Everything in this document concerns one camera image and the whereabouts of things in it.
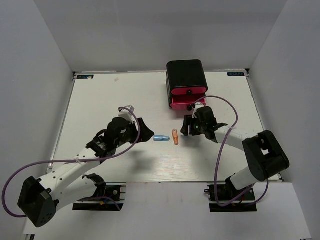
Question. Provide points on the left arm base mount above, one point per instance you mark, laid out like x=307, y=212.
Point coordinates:
x=110, y=198

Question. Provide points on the corner label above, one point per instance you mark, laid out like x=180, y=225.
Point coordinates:
x=235, y=74
x=85, y=77

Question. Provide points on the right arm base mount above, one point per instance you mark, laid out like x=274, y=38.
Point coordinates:
x=243, y=204

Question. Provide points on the left corner label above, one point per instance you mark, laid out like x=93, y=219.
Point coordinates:
x=85, y=77

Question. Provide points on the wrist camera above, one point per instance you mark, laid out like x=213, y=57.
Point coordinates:
x=196, y=106
x=126, y=113

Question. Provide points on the right corner label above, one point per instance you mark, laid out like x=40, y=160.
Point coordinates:
x=235, y=74

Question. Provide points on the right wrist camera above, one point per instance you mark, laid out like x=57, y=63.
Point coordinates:
x=196, y=106

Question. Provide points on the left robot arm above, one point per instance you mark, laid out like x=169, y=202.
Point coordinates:
x=40, y=198

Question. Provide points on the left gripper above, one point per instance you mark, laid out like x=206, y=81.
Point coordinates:
x=146, y=133

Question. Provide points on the blue correction tape case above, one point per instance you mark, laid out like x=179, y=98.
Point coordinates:
x=161, y=138

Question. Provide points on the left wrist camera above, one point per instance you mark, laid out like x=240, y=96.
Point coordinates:
x=126, y=113

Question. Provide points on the orange correction tape case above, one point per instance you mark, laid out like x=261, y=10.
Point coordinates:
x=175, y=136

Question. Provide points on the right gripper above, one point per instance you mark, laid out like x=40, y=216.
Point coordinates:
x=189, y=120

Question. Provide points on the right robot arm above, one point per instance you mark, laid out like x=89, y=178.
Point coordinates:
x=264, y=154

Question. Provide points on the black drawer cabinet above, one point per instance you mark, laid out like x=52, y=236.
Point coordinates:
x=184, y=73

